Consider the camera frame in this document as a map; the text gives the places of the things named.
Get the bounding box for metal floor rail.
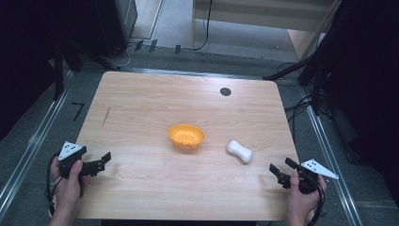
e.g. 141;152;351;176
0;71;75;218
299;84;365;226
120;67;266;81

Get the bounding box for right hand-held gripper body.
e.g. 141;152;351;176
294;158;340;195

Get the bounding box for person's left hand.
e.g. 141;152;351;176
50;155;89;212

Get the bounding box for beige wooden furniture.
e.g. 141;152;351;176
190;0;343;61

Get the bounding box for dark curtain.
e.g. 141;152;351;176
0;0;102;142
316;0;399;202

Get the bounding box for person's right hand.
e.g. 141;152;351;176
286;170;328;220

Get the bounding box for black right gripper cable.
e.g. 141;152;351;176
305;169;327;226

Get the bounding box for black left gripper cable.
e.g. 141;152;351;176
44;152;64;218

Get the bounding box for black hanging cable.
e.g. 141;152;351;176
189;0;215;53

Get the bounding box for orange plastic bowl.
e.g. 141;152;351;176
168;123;206;150

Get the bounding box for dark cabinet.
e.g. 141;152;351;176
92;0;139;59

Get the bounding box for black stand with legs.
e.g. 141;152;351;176
263;31;333;117

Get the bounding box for white floor cable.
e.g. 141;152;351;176
113;42;136;70

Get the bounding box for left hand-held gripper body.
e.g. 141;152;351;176
57;140;106;181

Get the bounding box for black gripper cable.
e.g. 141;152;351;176
305;169;327;226
44;152;64;218

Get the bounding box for black floor cables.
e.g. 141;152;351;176
283;61;331;139

